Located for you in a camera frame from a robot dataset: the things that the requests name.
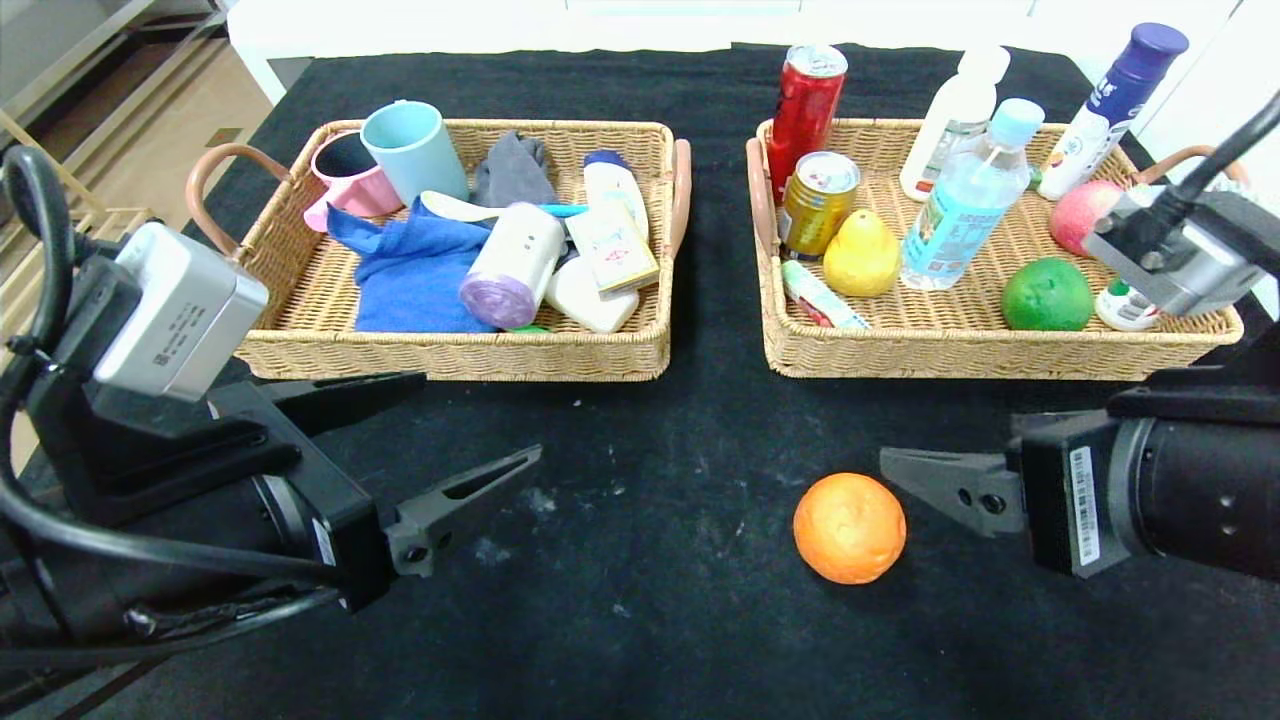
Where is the black tablecloth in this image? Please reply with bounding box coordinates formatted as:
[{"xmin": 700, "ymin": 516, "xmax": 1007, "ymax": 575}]
[{"xmin": 0, "ymin": 42, "xmax": 1280, "ymax": 720}]

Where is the gold drink can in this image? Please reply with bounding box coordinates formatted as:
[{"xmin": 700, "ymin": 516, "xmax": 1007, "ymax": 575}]
[{"xmin": 778, "ymin": 151, "xmax": 863, "ymax": 263}]

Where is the red Hi-Chew candy pack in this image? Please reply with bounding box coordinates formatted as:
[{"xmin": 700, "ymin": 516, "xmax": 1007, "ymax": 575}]
[{"xmin": 780, "ymin": 260, "xmax": 871, "ymax": 331}]

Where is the black smooth cable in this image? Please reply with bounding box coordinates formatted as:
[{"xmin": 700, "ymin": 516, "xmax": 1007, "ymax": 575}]
[{"xmin": 1170, "ymin": 90, "xmax": 1280, "ymax": 216}]

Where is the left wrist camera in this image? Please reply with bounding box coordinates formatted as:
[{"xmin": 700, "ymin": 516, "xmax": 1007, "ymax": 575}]
[{"xmin": 93, "ymin": 222, "xmax": 271, "ymax": 403}]

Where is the yellow lemon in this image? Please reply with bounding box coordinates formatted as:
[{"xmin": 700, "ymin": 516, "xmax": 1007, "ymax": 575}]
[{"xmin": 822, "ymin": 208, "xmax": 903, "ymax": 298}]

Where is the wicker basket with toiletries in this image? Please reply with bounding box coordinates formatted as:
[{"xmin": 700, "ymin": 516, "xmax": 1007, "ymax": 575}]
[{"xmin": 186, "ymin": 118, "xmax": 693, "ymax": 383}]

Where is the white and blue toothbrush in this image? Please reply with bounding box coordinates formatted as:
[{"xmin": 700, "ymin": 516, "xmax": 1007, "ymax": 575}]
[{"xmin": 420, "ymin": 190, "xmax": 591, "ymax": 223}]

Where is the beige wheeled rack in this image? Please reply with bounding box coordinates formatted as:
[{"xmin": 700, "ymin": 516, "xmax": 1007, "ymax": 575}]
[{"xmin": 0, "ymin": 110, "xmax": 168, "ymax": 331}]

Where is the red drink can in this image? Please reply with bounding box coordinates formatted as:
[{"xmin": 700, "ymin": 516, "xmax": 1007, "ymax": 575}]
[{"xmin": 765, "ymin": 44, "xmax": 849, "ymax": 206}]

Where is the light teal plastic cup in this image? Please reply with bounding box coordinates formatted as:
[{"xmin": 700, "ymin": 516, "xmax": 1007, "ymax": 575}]
[{"xmin": 360, "ymin": 100, "xmax": 471, "ymax": 211}]

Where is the pink plastic cup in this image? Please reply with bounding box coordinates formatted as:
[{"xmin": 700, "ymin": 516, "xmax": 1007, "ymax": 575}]
[{"xmin": 305, "ymin": 130, "xmax": 401, "ymax": 233}]

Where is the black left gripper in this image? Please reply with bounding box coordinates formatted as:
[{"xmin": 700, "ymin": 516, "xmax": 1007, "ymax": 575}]
[{"xmin": 103, "ymin": 371, "xmax": 544, "ymax": 642}]

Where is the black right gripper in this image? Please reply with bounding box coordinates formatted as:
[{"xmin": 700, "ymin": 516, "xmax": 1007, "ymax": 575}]
[{"xmin": 879, "ymin": 408, "xmax": 1280, "ymax": 581}]

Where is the playing card box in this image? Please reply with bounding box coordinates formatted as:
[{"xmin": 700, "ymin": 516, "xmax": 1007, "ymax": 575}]
[{"xmin": 565, "ymin": 200, "xmax": 661, "ymax": 298}]

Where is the white soap box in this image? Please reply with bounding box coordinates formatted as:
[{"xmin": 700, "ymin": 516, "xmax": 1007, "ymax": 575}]
[{"xmin": 545, "ymin": 255, "xmax": 641, "ymax": 334}]

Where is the clear water bottle blue cap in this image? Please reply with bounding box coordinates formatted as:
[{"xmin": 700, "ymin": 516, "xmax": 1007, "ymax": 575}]
[{"xmin": 900, "ymin": 98, "xmax": 1046, "ymax": 292}]

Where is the white table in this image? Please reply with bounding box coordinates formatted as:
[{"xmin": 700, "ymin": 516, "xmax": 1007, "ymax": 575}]
[{"xmin": 228, "ymin": 0, "xmax": 1241, "ymax": 109}]

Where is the grey metal shelf frame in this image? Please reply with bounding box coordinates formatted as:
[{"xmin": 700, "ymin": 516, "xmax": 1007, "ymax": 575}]
[{"xmin": 0, "ymin": 0, "xmax": 231, "ymax": 131}]

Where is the grey cloth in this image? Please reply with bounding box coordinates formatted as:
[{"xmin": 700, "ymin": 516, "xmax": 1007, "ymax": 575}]
[{"xmin": 470, "ymin": 131, "xmax": 558, "ymax": 208}]

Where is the blue cloth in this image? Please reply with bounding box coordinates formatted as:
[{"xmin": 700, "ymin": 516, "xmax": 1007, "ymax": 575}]
[{"xmin": 327, "ymin": 197, "xmax": 496, "ymax": 335}]

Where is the red apple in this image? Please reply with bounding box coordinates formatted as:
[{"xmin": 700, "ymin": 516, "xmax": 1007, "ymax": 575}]
[{"xmin": 1050, "ymin": 180, "xmax": 1126, "ymax": 256}]

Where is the purple trash bag roll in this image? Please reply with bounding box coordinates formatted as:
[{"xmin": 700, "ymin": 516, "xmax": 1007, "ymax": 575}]
[{"xmin": 459, "ymin": 202, "xmax": 568, "ymax": 331}]

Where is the wicker basket with food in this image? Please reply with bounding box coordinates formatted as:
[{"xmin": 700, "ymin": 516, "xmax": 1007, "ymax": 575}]
[{"xmin": 745, "ymin": 118, "xmax": 1251, "ymax": 381}]

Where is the orange fruit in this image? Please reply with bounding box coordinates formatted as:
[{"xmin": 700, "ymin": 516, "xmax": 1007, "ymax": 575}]
[{"xmin": 793, "ymin": 472, "xmax": 908, "ymax": 586}]

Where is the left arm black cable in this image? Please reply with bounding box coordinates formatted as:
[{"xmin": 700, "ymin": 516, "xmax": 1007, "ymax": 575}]
[{"xmin": 0, "ymin": 145, "xmax": 341, "ymax": 586}]

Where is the green citrus fruit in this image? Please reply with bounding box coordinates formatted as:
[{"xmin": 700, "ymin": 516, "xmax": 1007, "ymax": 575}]
[{"xmin": 1002, "ymin": 258, "xmax": 1096, "ymax": 333}]

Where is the white lotion bottle blue cap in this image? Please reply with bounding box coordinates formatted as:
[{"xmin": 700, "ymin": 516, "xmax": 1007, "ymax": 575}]
[{"xmin": 582, "ymin": 150, "xmax": 651, "ymax": 241}]

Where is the white bottle purple cap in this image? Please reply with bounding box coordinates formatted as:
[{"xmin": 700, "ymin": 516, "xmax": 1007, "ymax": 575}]
[{"xmin": 1036, "ymin": 24, "xmax": 1189, "ymax": 203}]

